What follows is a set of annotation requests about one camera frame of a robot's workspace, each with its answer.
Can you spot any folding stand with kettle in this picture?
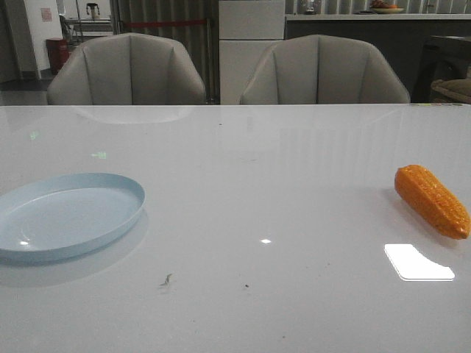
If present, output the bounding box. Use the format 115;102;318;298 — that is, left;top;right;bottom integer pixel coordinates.
56;0;113;45

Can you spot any grey upholstered chair right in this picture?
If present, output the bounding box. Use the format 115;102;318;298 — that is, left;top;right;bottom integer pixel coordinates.
239;35;410;105

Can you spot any white cabinet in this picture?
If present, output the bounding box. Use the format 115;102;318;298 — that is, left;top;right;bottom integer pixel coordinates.
219;1;285;105

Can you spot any tan cushion seat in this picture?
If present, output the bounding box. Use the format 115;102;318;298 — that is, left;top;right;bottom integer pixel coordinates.
431;79;470;104

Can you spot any light blue round plate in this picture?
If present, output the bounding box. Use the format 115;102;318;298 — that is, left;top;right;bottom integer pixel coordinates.
1;173;146;263

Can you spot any fruit bowl on counter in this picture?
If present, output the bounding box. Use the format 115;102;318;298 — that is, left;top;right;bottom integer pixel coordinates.
369;0;403;14

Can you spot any grey upholstered chair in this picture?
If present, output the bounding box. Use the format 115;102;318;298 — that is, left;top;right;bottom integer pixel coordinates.
46;33;206;105
239;35;410;105

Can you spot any pink wall notice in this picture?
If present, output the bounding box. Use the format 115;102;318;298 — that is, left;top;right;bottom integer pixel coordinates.
40;7;52;22

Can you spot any red trash bin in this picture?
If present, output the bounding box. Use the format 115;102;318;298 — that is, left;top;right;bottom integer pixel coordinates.
46;38;69;74

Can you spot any grey upholstered chair left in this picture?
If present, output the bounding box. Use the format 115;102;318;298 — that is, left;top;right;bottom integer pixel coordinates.
46;33;206;105

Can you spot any red barrier belt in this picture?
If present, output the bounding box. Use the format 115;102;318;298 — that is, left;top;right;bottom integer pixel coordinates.
122;19;207;29

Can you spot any grey counter with white top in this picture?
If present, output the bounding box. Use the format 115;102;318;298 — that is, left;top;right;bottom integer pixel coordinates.
285;14;470;94

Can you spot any orange plastic corn cob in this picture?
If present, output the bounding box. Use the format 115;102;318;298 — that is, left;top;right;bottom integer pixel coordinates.
394;165;470;240

